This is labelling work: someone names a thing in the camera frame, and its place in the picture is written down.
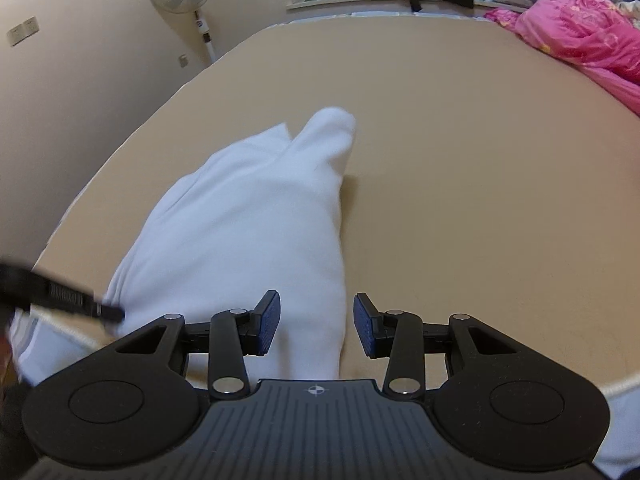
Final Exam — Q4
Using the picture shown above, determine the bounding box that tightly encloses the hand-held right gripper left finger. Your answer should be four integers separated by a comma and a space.
115, 289, 282, 401

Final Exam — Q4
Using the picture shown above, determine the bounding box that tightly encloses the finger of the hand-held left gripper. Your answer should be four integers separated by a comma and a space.
0, 260, 126, 324

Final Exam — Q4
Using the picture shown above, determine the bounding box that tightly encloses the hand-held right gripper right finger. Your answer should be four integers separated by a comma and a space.
353, 292, 527, 402

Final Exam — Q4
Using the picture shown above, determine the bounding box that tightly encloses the white sweatshirt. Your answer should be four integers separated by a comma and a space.
9, 106, 357, 387

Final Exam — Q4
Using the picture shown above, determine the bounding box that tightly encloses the white window sill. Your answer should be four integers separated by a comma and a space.
286, 0, 531, 15

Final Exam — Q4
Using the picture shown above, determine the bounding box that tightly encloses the pink floral blanket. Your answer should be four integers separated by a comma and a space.
484, 0, 640, 117

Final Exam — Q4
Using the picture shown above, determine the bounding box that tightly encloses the double wall socket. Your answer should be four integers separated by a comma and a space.
6, 15, 40, 47

